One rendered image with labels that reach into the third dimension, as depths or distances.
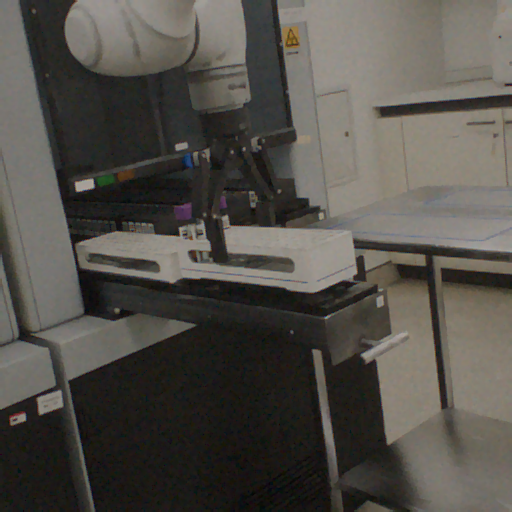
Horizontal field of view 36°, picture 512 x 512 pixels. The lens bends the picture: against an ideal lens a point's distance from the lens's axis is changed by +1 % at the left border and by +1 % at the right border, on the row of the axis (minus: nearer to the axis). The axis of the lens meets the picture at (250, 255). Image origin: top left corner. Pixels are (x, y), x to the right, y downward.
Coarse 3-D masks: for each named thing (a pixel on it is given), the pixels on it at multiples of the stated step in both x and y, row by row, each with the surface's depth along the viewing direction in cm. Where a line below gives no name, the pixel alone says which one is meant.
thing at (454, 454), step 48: (432, 192) 171; (480, 192) 163; (384, 240) 135; (432, 240) 130; (480, 240) 126; (432, 288) 184; (432, 432) 179; (480, 432) 176; (336, 480) 165; (384, 480) 162; (432, 480) 160; (480, 480) 157
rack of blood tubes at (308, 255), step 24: (192, 240) 124; (240, 240) 118; (264, 240) 116; (288, 240) 113; (312, 240) 110; (336, 240) 109; (192, 264) 125; (216, 264) 122; (240, 264) 121; (264, 264) 125; (288, 264) 122; (312, 264) 106; (336, 264) 110; (288, 288) 110; (312, 288) 107
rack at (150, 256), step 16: (96, 240) 151; (112, 240) 149; (128, 240) 146; (144, 240) 144; (160, 240) 142; (80, 256) 150; (96, 256) 154; (112, 256) 152; (128, 256) 138; (144, 256) 134; (160, 256) 131; (176, 256) 130; (112, 272) 143; (128, 272) 139; (144, 272) 135; (160, 272) 132; (176, 272) 130
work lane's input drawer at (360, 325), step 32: (96, 288) 145; (128, 288) 137; (160, 288) 132; (192, 288) 125; (224, 288) 127; (256, 288) 124; (352, 288) 111; (192, 320) 126; (224, 320) 120; (256, 320) 114; (288, 320) 109; (320, 320) 104; (352, 320) 108; (384, 320) 112; (352, 352) 108; (384, 352) 106
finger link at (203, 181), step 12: (192, 156) 115; (204, 156) 114; (192, 168) 115; (204, 168) 114; (192, 180) 115; (204, 180) 114; (192, 192) 116; (204, 192) 114; (192, 204) 116; (204, 204) 114; (192, 216) 116; (204, 216) 114
